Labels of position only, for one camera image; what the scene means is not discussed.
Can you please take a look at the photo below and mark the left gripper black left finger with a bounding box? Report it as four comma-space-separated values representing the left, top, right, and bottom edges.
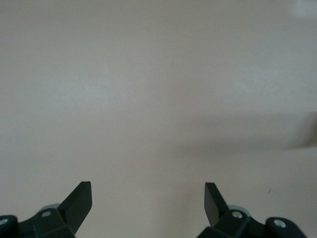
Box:
0, 181, 93, 238

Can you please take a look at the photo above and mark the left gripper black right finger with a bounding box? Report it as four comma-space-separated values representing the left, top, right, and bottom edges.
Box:
197, 182, 308, 238

